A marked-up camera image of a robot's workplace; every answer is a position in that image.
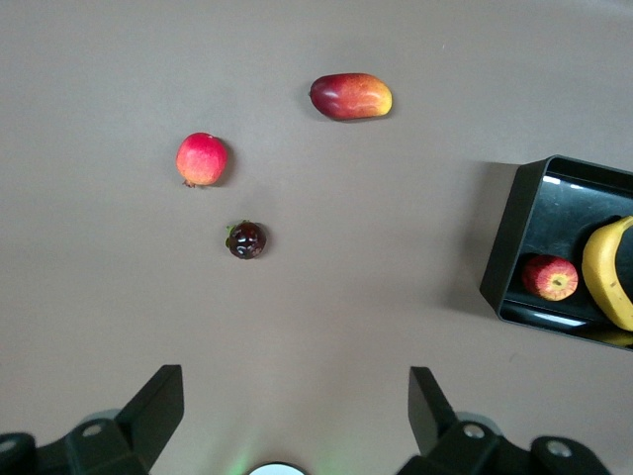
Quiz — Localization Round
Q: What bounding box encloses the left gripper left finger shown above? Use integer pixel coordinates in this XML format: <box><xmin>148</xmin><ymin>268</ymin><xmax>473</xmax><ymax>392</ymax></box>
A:
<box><xmin>64</xmin><ymin>364</ymin><xmax>185</xmax><ymax>475</ymax></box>

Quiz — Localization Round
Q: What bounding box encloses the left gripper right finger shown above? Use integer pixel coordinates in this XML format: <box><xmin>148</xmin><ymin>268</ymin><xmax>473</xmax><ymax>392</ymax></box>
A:
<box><xmin>395</xmin><ymin>366</ymin><xmax>525</xmax><ymax>475</ymax></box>

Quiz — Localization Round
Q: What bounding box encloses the yellow banana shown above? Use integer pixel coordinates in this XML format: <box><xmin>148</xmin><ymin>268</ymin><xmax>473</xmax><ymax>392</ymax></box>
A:
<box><xmin>581</xmin><ymin>215</ymin><xmax>633</xmax><ymax>333</ymax></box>

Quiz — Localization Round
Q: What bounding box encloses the red yellow apple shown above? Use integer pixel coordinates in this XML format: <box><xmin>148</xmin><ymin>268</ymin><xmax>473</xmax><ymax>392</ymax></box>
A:
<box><xmin>521</xmin><ymin>254</ymin><xmax>580</xmax><ymax>303</ymax></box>

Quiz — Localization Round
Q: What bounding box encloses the red yellow mango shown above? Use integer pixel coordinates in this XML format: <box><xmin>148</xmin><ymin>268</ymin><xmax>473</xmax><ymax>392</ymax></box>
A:
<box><xmin>309</xmin><ymin>72</ymin><xmax>394</xmax><ymax>122</ymax></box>

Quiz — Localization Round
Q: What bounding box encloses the dark plum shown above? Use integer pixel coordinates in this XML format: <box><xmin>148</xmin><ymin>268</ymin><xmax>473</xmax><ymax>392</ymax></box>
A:
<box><xmin>226</xmin><ymin>220</ymin><xmax>269</xmax><ymax>260</ymax></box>

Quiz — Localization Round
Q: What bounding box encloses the black plastic box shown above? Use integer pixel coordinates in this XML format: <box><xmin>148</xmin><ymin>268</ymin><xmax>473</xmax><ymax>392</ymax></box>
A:
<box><xmin>479</xmin><ymin>154</ymin><xmax>633</xmax><ymax>352</ymax></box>

